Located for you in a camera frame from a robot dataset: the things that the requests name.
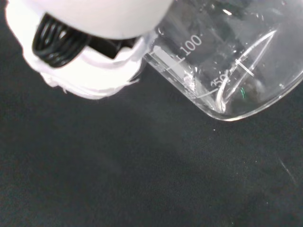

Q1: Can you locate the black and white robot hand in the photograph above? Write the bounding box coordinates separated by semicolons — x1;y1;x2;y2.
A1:
4;0;175;100

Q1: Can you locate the black bench cloth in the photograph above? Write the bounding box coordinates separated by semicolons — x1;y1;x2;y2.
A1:
0;0;303;227

